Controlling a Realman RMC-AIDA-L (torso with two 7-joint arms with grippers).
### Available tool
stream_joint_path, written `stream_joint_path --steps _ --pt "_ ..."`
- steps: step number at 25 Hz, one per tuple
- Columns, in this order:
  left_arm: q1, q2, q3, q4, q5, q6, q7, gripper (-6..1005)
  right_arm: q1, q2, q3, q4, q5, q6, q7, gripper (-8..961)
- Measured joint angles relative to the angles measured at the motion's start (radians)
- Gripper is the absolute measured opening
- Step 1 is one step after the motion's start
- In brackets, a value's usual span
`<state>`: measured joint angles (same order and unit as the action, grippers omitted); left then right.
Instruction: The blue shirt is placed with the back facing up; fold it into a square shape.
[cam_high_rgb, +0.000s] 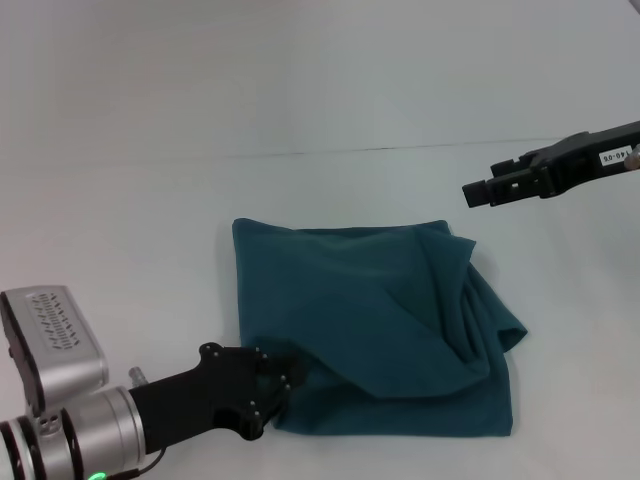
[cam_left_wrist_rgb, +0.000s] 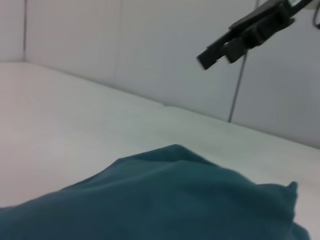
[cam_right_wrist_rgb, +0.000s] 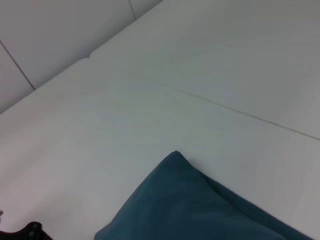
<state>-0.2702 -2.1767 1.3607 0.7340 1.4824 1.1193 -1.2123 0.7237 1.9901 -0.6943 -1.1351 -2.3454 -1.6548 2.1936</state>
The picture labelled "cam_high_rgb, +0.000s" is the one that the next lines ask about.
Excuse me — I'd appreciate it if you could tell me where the teal blue t-shirt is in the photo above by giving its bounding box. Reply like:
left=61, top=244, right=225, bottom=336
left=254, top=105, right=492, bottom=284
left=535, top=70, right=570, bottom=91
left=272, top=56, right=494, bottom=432
left=231, top=216, right=531, bottom=440

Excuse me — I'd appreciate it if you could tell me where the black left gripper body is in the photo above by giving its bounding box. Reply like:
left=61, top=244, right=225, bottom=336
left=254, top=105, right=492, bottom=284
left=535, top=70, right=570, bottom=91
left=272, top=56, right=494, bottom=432
left=127, top=341, right=281, bottom=443

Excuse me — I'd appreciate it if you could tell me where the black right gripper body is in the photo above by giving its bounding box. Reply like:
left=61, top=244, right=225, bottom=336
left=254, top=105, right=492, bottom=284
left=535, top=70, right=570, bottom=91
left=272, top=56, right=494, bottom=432
left=519, top=119, right=640, bottom=200

